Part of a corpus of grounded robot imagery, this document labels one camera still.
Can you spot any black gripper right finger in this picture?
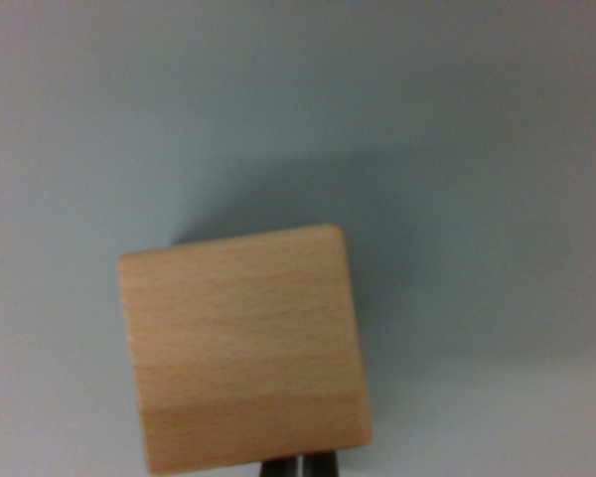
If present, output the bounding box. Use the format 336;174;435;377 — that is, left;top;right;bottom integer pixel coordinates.
302;448;341;477

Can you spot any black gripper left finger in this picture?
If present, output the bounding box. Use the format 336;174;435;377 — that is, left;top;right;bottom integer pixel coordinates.
258;454;302;477

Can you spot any light wooden cube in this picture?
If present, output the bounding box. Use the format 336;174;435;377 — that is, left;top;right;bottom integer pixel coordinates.
116;223;374;477

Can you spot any pale blue plastic tray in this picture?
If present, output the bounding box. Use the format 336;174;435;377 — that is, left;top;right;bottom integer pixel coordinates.
0;0;596;477

